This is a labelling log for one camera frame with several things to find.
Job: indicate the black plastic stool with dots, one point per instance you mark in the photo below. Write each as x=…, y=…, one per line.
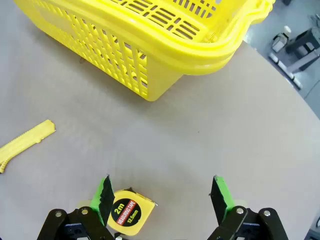
x=305, y=40

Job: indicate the yellow utility knife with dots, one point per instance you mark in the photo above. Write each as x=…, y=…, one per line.
x=25, y=140

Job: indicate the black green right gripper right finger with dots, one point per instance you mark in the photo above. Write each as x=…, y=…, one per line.
x=220, y=200

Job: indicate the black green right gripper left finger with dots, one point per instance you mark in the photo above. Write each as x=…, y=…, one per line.
x=105, y=200

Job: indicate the yellow tape measure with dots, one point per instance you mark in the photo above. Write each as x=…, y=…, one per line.
x=145, y=203

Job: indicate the yellow plastic shopping basket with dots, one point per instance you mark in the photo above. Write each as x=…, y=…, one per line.
x=160, y=75

